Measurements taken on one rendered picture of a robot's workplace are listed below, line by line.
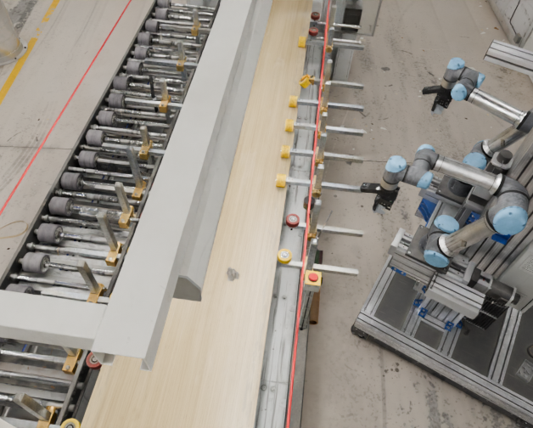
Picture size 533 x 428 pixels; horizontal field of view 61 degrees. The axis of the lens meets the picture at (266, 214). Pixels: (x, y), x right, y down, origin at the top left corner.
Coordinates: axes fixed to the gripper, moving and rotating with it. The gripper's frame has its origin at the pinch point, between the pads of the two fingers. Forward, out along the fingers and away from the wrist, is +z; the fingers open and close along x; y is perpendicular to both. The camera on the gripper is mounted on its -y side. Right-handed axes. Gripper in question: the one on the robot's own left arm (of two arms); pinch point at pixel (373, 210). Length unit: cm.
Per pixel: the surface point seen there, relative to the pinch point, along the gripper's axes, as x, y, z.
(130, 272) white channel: -125, -11, -114
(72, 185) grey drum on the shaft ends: -44, -173, 49
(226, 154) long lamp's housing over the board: -91, -19, -105
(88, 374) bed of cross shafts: -122, -87, 61
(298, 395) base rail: -76, 7, 62
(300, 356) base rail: -58, -2, 62
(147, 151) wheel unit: -5, -142, 35
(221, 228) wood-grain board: -25, -73, 42
